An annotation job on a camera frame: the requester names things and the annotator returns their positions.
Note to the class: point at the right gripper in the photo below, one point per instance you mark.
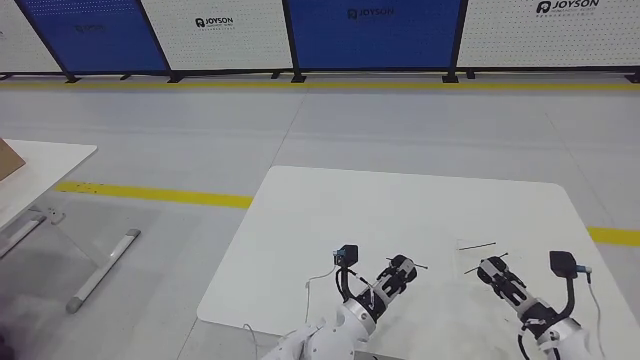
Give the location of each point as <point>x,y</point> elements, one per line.
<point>537,317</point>

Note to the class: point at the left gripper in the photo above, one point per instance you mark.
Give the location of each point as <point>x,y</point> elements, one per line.
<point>372,300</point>

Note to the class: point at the thin black zip tie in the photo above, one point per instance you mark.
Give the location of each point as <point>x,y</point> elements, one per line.
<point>420,265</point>
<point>477,246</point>
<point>471,270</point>

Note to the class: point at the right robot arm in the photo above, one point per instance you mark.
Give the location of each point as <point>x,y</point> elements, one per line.
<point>572,347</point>

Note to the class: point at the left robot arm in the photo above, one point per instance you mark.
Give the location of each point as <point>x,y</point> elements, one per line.
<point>327,340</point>

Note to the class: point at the blue perforated partition panel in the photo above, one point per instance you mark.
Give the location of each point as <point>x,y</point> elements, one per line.
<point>375,10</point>
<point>95,25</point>

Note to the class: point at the white perforated partition panel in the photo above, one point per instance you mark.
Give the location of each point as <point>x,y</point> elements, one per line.
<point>22,40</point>
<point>550,15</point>
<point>220,15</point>

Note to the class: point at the white table with grey feet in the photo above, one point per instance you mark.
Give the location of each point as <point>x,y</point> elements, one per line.
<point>45,162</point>

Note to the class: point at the brown cardboard carton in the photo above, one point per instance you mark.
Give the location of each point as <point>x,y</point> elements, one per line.
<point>7,161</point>

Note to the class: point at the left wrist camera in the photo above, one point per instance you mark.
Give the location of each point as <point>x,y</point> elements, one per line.
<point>347,255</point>

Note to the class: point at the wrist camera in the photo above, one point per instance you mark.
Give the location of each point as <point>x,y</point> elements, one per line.
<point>347,255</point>
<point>562,262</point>

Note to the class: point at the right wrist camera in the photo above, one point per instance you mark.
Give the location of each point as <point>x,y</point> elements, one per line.
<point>562,262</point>

